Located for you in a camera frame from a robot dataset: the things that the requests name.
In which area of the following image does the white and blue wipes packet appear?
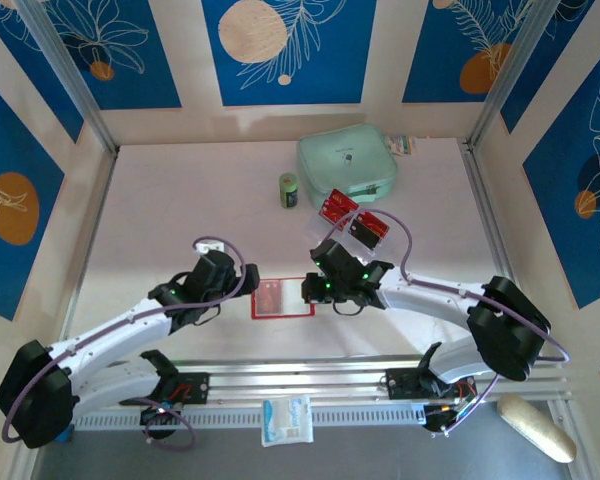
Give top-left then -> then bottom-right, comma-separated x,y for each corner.
260,394 -> 315,448

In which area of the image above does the slotted grey cable duct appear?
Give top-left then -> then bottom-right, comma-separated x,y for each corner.
44,403 -> 427,432

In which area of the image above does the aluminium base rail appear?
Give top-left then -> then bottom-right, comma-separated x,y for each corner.
22,355 -> 571,416

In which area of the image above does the beige textured oblong object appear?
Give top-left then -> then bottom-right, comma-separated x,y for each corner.
497,393 -> 579,464

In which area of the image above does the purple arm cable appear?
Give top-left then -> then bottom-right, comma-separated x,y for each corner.
324,209 -> 571,441
2,235 -> 246,451

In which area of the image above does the white printed medicine packet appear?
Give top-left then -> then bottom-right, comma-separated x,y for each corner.
383,133 -> 417,157

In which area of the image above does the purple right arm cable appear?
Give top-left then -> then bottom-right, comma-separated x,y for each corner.
324,209 -> 571,441

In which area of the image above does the red and black battery pack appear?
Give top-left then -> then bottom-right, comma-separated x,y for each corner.
348,222 -> 384,250
354,212 -> 391,239

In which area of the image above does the mint green zip case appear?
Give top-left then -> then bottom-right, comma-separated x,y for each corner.
295,123 -> 400,209

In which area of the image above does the aluminium frame post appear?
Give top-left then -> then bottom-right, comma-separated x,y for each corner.
467,0 -> 571,151
17,0 -> 120,155

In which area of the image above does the aluminium side rail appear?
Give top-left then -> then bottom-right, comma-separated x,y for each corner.
458,139 -> 541,359
54,149 -> 119,371

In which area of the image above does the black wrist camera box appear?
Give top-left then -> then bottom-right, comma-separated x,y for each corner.
309,238 -> 365,281
192,249 -> 237,294

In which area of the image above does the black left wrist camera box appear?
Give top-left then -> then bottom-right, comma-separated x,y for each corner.
192,249 -> 237,294

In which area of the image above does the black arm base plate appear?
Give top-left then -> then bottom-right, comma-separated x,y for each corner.
118,372 -> 211,406
385,367 -> 476,401

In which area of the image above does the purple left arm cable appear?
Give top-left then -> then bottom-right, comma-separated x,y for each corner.
2,235 -> 246,451

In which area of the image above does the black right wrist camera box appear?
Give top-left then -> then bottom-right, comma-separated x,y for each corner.
309,238 -> 365,281

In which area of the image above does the black controller board with wires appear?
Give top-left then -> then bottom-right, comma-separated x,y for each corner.
422,399 -> 481,435
138,403 -> 182,441

